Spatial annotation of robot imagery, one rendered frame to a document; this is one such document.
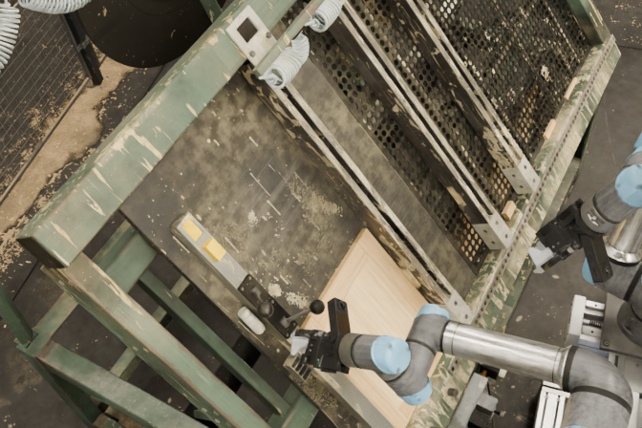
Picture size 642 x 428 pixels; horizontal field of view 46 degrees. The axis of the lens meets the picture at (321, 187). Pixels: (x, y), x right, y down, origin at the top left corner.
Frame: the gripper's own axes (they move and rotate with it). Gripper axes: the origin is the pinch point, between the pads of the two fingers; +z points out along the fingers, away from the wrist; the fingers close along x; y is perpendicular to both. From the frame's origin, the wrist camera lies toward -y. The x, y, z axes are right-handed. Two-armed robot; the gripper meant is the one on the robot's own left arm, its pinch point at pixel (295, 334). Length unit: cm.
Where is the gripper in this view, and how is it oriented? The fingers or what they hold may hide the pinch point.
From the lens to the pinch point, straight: 188.3
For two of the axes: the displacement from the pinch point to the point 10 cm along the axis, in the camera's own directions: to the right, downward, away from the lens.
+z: -6.5, 0.8, 7.6
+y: -2.6, 9.1, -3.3
